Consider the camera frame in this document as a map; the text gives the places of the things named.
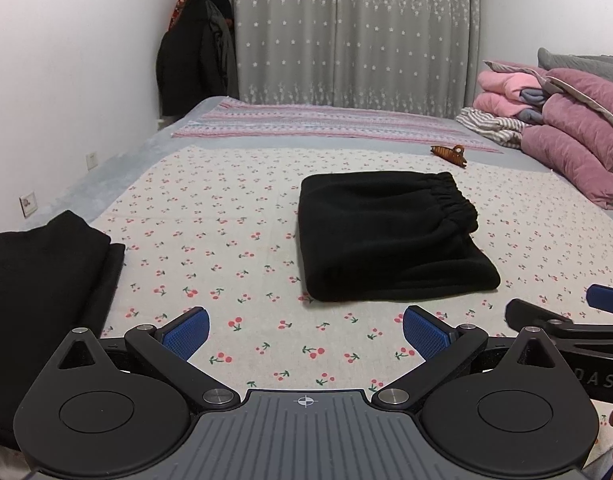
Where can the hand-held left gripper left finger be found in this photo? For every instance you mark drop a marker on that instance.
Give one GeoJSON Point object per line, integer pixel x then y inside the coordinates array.
{"type": "Point", "coordinates": [186, 332]}

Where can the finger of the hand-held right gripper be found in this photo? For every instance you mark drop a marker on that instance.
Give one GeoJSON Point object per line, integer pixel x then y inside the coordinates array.
{"type": "Point", "coordinates": [606, 297]}
{"type": "Point", "coordinates": [526, 312]}

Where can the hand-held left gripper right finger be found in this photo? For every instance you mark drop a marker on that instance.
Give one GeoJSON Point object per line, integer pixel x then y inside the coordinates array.
{"type": "Point", "coordinates": [426, 332]}

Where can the black pants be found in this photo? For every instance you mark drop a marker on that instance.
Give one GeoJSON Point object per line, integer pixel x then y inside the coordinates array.
{"type": "Point", "coordinates": [386, 235]}

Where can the cherry print bed sheet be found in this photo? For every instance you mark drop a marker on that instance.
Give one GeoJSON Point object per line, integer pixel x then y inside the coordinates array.
{"type": "Point", "coordinates": [236, 210]}

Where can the folded pink quilt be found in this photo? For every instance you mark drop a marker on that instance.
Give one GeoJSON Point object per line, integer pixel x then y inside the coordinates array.
{"type": "Point", "coordinates": [561, 155]}

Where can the folded black cloth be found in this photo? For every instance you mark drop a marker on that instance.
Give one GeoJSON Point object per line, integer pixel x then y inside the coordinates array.
{"type": "Point", "coordinates": [36, 285]}

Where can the brown hair clip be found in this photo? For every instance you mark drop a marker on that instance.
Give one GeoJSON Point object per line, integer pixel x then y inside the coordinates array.
{"type": "Point", "coordinates": [449, 152]}

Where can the grey bed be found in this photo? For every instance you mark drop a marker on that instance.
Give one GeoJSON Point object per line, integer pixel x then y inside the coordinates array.
{"type": "Point", "coordinates": [136, 160]}

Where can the striped folded cloth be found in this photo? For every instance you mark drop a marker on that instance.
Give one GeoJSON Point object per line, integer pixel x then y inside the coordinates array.
{"type": "Point", "coordinates": [486, 125]}

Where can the pink pillow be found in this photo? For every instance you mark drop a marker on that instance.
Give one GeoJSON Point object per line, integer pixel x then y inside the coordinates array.
{"type": "Point", "coordinates": [596, 90]}

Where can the grey-blue folded garment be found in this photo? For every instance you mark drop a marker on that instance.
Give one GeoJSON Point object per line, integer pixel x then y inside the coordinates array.
{"type": "Point", "coordinates": [531, 97]}

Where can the folded pink fleece clothing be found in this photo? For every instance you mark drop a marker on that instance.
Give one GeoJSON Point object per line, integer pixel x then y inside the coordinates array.
{"type": "Point", "coordinates": [496, 95]}

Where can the grey quilted pillow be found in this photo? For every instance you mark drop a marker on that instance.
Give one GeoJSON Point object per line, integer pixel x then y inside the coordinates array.
{"type": "Point", "coordinates": [576, 62]}

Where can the pink striped blanket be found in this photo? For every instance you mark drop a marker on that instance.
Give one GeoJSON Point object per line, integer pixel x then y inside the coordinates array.
{"type": "Point", "coordinates": [311, 120]}

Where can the black hanging coat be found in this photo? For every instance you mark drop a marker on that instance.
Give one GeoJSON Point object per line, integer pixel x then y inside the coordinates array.
{"type": "Point", "coordinates": [186, 60]}

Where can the grey hanging garment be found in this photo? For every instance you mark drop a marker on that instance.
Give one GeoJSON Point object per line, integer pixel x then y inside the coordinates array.
{"type": "Point", "coordinates": [224, 50]}

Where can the grey star print curtain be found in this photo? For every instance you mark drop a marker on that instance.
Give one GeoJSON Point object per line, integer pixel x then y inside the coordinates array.
{"type": "Point", "coordinates": [361, 35]}

